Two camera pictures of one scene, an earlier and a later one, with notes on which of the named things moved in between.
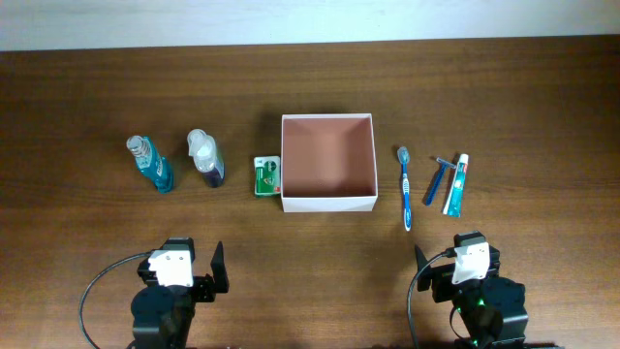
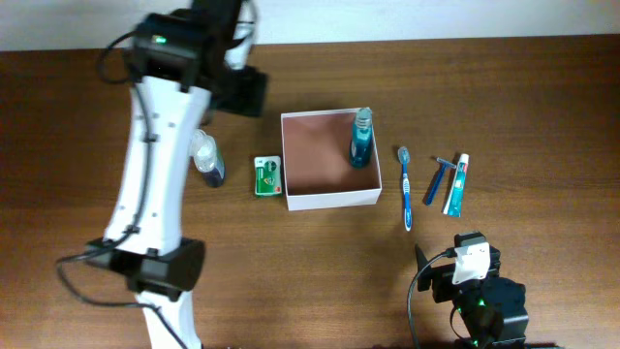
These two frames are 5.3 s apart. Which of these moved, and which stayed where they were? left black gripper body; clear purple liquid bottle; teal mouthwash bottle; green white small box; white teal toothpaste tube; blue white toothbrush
Moved: teal mouthwash bottle; left black gripper body
Stayed: blue white toothbrush; green white small box; white teal toothpaste tube; clear purple liquid bottle
